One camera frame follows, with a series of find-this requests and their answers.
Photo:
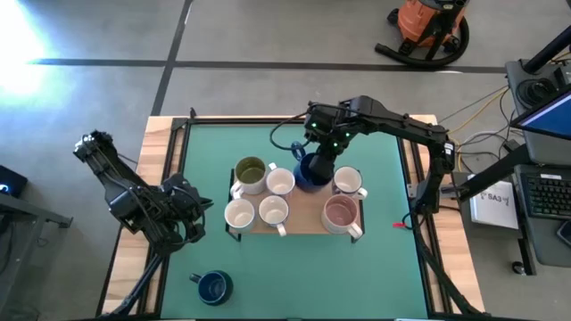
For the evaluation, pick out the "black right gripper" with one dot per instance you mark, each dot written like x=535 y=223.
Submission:
x=322 y=165

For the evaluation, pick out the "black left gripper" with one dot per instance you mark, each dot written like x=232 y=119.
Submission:
x=185 y=214

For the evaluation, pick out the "white mug blue flowers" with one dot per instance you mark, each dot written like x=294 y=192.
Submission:
x=349 y=180

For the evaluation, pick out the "green patterned white mug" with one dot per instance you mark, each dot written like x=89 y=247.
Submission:
x=239 y=216

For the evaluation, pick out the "red lattice patterned mug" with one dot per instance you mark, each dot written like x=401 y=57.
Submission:
x=281 y=183

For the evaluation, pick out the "white lettered mug pink interior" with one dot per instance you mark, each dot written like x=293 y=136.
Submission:
x=340 y=213

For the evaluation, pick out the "white mug olive interior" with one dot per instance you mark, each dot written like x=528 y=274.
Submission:
x=250 y=171

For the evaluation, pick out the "plain white mug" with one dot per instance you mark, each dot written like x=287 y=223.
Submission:
x=273 y=209

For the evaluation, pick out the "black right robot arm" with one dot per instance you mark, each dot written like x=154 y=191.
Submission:
x=401 y=127

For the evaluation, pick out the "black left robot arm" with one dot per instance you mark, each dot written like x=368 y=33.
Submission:
x=107 y=169

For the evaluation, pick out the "wooden shelf riser black legs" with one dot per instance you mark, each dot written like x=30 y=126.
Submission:
x=303 y=215

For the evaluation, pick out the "green table mat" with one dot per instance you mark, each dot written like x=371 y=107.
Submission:
x=267 y=267

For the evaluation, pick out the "black table clamp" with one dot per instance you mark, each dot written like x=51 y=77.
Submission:
x=192 y=112

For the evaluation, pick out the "red clip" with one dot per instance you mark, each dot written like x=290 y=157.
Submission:
x=399 y=225

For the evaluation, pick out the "grey metal stand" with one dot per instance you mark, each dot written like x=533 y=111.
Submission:
x=31 y=214

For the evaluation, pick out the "orange shop vacuum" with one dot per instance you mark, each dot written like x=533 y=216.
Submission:
x=415 y=18

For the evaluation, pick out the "white booklet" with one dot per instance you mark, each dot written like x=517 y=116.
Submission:
x=493 y=205

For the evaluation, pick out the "black box blue light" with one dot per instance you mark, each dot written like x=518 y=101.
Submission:
x=11 y=182

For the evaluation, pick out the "black caster wheel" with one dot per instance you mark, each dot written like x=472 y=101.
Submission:
x=518 y=267

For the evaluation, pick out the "black round device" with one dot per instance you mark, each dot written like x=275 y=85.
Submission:
x=535 y=91

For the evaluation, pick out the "black keyboard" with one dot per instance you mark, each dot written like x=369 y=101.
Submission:
x=551 y=196

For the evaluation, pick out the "monitor with blue screen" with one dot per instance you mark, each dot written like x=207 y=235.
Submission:
x=553 y=118

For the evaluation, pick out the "grey equipment cart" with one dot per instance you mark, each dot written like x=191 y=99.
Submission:
x=548 y=249

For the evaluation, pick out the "black phone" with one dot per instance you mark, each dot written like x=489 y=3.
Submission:
x=565 y=232

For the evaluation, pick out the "black pole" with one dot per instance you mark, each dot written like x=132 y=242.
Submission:
x=548 y=51

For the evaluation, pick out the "black aluminium table frame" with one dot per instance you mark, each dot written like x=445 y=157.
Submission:
x=232 y=120

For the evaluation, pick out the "grey mounting bracket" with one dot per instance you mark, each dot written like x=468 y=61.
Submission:
x=414 y=191

